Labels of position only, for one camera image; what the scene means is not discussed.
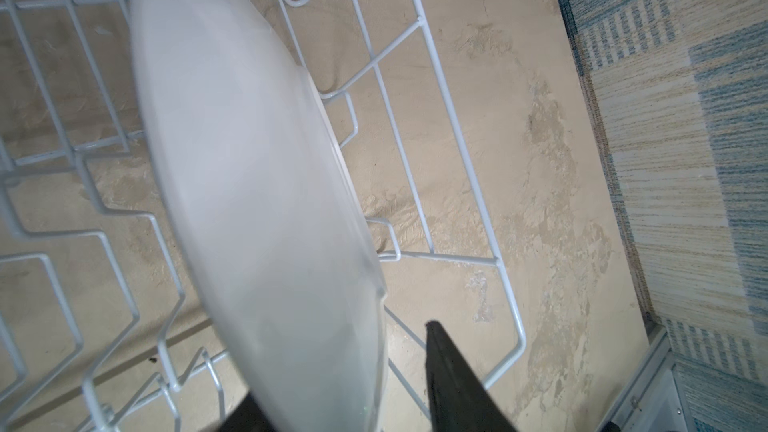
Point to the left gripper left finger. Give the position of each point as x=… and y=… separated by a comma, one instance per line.
x=246, y=417

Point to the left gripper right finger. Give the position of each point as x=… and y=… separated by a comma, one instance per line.
x=457, y=399

